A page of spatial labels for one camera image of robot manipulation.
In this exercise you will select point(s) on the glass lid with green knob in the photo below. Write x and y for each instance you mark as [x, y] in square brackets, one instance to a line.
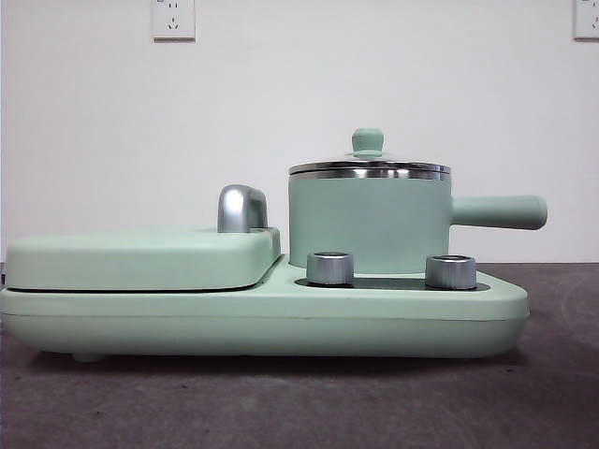
[367, 140]

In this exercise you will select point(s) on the silver control knob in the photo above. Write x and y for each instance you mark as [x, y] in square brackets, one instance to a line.
[330, 270]
[449, 273]

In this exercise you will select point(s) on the mint green breakfast machine base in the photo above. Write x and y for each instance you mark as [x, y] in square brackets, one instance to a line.
[327, 322]

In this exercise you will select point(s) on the white wall socket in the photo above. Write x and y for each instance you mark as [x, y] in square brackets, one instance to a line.
[173, 23]
[587, 23]

